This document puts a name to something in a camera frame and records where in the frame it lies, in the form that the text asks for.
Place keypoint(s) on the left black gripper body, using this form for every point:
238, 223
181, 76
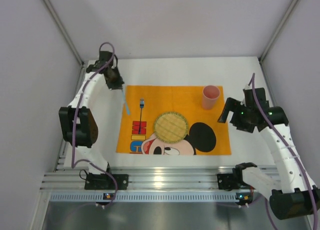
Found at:
116, 83

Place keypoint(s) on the pink plastic cup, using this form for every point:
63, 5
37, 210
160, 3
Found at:
210, 95

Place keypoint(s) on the blue metallic spoon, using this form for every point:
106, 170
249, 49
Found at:
125, 102

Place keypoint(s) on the blue metallic fork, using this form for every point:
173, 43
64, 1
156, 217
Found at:
141, 105

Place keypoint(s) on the orange Mickey Mouse placemat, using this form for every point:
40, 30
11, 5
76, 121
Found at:
205, 135

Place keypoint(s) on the yellow round woven coaster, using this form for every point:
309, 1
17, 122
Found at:
170, 127

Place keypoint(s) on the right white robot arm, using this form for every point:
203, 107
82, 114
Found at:
295, 194

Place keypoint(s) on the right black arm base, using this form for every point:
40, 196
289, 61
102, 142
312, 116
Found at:
228, 181

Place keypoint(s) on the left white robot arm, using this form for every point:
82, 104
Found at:
77, 122

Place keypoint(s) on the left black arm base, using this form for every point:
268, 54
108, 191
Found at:
103, 182

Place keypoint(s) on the aluminium mounting rail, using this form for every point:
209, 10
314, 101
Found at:
143, 179

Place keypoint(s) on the left aluminium frame post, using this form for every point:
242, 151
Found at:
59, 24

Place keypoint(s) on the aluminium frame post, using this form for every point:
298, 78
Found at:
279, 28
59, 24

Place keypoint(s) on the perforated metal cable tray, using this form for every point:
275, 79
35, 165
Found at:
151, 197

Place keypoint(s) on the right aluminium frame post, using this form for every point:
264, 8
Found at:
279, 28

